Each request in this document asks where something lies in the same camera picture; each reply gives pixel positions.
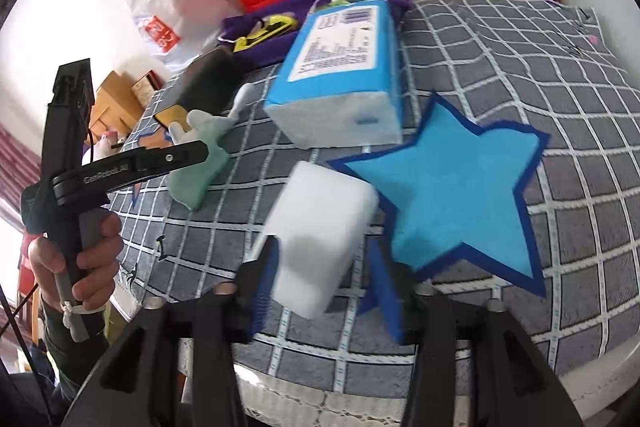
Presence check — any black box with gold face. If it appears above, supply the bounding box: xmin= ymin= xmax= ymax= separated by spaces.
xmin=154 ymin=48 xmax=242 ymax=128

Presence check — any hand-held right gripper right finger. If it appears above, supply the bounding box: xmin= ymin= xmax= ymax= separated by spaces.
xmin=360 ymin=239 xmax=583 ymax=427

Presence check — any yellow packet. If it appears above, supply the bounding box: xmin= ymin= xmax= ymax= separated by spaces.
xmin=234 ymin=13 xmax=302 ymax=52

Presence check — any white plastic bag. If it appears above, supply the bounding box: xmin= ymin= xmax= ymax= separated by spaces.
xmin=116 ymin=0 xmax=236 ymax=68

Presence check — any grey plaid star blanket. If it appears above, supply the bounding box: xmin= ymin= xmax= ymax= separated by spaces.
xmin=105 ymin=0 xmax=640 ymax=388

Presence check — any white sponge block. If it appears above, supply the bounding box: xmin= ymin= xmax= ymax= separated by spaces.
xmin=249 ymin=161 xmax=380 ymax=321

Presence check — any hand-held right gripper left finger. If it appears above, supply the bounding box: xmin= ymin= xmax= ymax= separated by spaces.
xmin=62 ymin=249 xmax=282 ymax=427

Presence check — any person's left hand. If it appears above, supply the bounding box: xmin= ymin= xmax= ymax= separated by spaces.
xmin=27 ymin=211 xmax=125 ymax=308

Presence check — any pink striped curtain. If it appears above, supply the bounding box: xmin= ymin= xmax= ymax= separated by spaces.
xmin=0 ymin=122 xmax=42 ymax=210

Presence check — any brown patterned box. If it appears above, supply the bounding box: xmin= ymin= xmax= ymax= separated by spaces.
xmin=131 ymin=71 xmax=167 ymax=104

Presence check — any person's left forearm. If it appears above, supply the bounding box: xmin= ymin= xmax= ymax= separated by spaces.
xmin=40 ymin=294 xmax=112 ymax=413

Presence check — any purple fabric storage box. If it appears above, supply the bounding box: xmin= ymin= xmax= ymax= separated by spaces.
xmin=217 ymin=0 xmax=417 ymax=68

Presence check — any pale green plush toy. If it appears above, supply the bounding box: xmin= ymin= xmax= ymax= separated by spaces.
xmin=167 ymin=83 xmax=257 ymax=211

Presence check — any blue tissue pack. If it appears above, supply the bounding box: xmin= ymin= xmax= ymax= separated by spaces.
xmin=263 ymin=0 xmax=406 ymax=151

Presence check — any wooden cabinet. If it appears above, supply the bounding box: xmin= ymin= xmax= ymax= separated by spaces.
xmin=89 ymin=71 xmax=147 ymax=148

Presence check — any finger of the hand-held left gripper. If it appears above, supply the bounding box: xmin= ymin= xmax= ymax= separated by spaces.
xmin=139 ymin=140 xmax=210 ymax=172

